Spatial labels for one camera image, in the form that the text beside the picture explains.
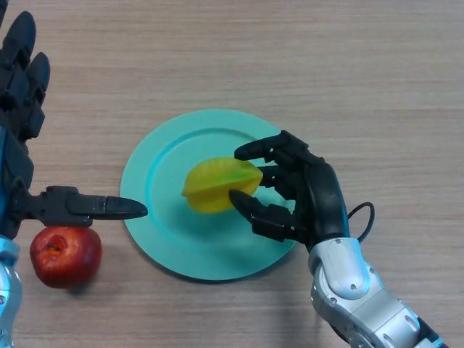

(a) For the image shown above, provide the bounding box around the green round plate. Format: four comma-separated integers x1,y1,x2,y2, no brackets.
120,108,297,282

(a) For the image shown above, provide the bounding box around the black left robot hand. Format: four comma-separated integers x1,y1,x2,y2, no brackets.
0,10,149,240

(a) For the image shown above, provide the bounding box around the red apple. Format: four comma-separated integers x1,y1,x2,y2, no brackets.
29,225,103,289

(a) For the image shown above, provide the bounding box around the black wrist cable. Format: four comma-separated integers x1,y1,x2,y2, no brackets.
347,202,376,242

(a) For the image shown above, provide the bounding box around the yellow starfruit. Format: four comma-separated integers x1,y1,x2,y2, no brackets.
181,156,265,214

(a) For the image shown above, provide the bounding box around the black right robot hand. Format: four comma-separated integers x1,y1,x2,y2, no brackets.
228,129,351,254

